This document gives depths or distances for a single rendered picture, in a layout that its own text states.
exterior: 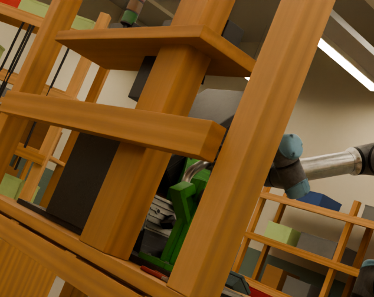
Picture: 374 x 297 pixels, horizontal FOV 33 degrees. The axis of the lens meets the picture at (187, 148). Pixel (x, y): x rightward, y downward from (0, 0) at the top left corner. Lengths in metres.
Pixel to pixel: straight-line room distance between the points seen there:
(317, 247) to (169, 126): 6.57
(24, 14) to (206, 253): 3.71
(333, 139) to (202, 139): 7.78
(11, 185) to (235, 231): 3.36
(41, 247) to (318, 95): 8.03
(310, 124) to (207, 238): 8.21
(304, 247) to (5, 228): 6.26
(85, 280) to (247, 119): 0.63
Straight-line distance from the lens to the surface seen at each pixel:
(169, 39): 1.83
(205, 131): 1.49
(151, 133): 1.65
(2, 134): 2.63
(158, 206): 2.09
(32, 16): 4.90
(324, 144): 9.28
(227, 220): 1.43
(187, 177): 1.99
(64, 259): 1.87
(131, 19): 2.22
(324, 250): 8.01
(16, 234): 2.18
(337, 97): 9.52
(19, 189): 4.69
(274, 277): 8.37
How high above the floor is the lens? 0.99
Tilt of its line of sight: 8 degrees up
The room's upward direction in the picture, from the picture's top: 22 degrees clockwise
